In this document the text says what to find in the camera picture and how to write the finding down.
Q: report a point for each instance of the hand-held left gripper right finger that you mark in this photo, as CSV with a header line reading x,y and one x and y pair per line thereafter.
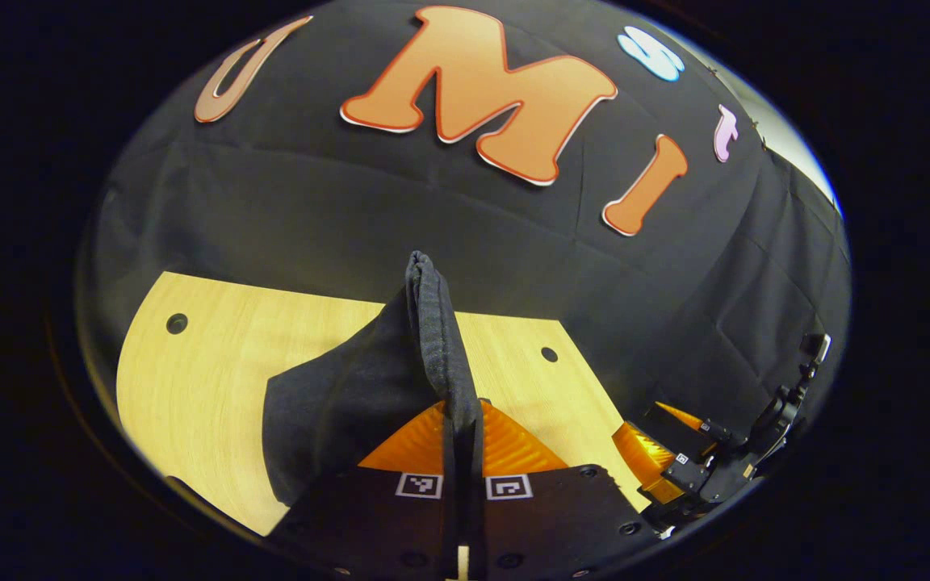
x,y
475,484

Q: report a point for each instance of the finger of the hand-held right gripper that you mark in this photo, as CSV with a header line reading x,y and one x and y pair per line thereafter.
x,y
679,415
641,456

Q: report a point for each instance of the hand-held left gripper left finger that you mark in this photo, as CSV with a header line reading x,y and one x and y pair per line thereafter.
x,y
449,484

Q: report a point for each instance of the dark grey jeans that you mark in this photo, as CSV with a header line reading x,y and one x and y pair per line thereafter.
x,y
368,379

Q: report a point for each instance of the black backdrop cloth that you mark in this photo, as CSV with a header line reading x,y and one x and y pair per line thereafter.
x,y
352,210

